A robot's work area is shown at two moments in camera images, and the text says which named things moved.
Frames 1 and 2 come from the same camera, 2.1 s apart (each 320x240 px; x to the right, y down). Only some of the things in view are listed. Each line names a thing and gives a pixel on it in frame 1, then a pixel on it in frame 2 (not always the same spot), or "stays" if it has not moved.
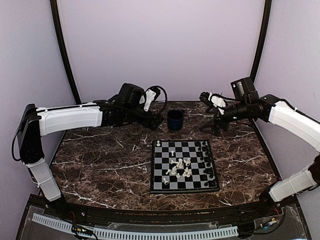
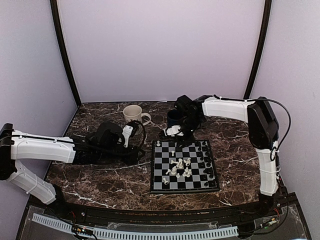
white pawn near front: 166,182 stays
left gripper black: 147,123 -> 131,158
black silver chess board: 183,166 stays
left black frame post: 56,25 stays
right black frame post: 262,40 stays
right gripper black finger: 209,127 -> 184,143
